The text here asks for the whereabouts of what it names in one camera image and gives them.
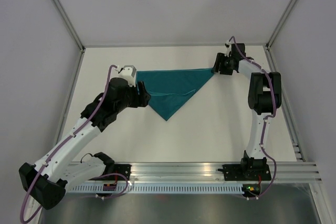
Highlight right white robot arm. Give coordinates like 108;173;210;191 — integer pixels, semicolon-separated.
212;42;282;181

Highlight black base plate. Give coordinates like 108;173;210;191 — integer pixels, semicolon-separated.
217;164;272;182
102;164;132;181

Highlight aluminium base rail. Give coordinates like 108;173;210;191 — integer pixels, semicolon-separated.
62;161;322;183

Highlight aluminium frame corner post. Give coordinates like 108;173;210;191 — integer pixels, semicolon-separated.
266;0;299;50

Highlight left aluminium frame post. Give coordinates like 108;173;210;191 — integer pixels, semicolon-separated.
51;0;85;52

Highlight teal satin napkin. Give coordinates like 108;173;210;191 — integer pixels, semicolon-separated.
137;68;214;121

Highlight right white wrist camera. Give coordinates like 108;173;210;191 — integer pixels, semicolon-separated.
224;40;232;57

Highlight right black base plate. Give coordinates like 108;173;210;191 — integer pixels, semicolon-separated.
217;164;272;182

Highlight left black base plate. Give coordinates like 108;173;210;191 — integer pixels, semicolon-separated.
102;164;132;181

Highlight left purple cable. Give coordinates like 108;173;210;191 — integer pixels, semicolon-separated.
20;64;132;222

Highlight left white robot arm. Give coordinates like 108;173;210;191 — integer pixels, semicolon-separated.
19;78;151;210

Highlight white slotted cable duct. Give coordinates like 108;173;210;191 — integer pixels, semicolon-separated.
71;183;244;194

